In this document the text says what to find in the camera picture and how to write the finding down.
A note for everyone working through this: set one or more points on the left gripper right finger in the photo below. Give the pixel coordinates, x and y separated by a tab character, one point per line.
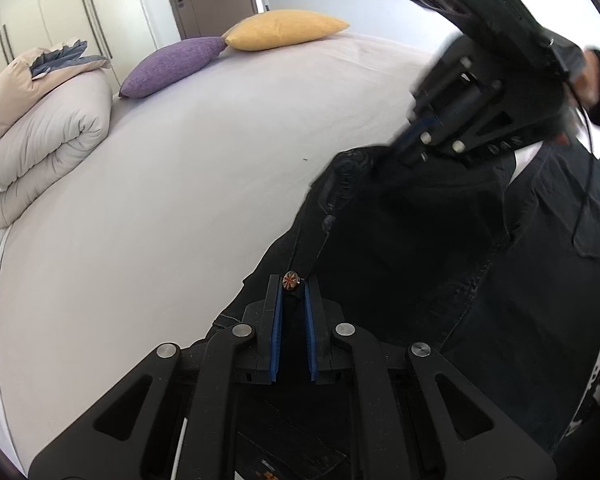
326	357

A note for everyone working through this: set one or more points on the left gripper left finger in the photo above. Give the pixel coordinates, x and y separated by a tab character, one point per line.
261	355

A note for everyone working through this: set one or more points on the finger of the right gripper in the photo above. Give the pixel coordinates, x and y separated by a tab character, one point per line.
413	142

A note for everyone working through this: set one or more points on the black denim pants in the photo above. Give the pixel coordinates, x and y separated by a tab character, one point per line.
496	267

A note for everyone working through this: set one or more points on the person's right hand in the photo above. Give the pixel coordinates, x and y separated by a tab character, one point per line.
587	85

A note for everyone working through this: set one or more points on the yellow pillow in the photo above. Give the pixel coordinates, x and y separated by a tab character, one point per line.
282	28

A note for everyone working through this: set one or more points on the purple pillow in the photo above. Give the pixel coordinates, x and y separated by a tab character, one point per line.
169	65

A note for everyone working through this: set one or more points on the folded beige duvet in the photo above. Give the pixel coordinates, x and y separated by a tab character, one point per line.
48	127

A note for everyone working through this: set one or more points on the folded grey cloth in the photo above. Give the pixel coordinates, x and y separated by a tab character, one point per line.
65	57

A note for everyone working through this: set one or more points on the cream wardrobe with handles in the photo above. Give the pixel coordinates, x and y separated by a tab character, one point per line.
124	31

